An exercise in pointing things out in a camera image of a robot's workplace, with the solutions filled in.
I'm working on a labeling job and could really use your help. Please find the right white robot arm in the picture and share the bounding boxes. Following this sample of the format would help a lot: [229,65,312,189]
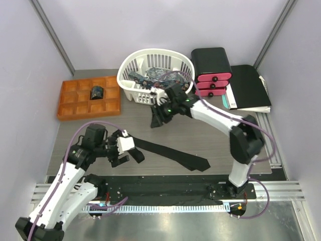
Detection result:
[150,84,265,198]

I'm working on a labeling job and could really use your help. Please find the aluminium rail frame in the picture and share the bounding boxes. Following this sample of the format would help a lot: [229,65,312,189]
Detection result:
[24,182,315,241]

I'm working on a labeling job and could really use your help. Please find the floral patterned ties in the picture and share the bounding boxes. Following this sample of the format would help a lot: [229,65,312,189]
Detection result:
[128,67,190,91]

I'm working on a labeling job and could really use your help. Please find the rolled dark patterned tie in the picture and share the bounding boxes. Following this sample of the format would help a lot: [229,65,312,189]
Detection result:
[90,85,104,100]

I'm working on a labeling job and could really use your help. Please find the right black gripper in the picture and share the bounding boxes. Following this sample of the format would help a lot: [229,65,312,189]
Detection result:
[150,101,179,130]

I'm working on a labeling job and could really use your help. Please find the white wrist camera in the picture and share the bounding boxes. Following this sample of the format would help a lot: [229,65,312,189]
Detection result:
[116,130,135,154]
[150,87,168,106]

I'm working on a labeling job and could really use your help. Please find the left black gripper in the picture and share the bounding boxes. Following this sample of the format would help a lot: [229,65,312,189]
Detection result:
[95,130,129,166]

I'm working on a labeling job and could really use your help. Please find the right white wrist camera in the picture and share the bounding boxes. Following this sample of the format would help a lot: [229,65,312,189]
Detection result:
[150,87,168,106]

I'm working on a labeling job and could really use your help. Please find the orange wooden compartment tray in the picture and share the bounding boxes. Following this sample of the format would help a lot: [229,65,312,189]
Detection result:
[57,76,121,121]

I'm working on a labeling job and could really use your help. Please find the white teal book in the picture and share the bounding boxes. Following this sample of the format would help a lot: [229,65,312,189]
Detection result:
[223,75,271,113]

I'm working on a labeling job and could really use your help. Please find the black pink drawer box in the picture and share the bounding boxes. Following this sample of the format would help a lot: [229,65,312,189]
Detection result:
[191,47,232,97]

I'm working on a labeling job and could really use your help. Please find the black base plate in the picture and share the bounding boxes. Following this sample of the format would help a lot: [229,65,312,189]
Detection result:
[96,175,257,206]

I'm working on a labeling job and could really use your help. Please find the black folder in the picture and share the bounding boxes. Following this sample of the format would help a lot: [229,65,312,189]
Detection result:
[226,65,271,112]

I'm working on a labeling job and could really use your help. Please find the white plastic basket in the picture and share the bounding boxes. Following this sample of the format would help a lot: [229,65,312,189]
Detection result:
[117,48,195,105]

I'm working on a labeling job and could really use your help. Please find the black tie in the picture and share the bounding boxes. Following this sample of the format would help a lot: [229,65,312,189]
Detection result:
[132,136,211,172]

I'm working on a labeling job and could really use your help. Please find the purple cable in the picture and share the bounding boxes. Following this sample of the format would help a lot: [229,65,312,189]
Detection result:
[157,70,277,220]
[26,121,130,241]

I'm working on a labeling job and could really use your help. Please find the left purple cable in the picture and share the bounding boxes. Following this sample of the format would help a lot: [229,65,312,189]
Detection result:
[26,121,130,241]

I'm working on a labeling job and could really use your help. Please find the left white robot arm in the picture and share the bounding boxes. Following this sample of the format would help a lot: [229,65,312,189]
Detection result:
[15,121,135,240]

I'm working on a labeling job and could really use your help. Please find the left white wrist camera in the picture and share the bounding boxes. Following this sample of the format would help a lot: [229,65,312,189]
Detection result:
[116,130,135,154]

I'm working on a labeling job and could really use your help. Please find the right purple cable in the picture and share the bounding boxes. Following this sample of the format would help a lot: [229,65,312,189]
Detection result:
[157,70,277,220]

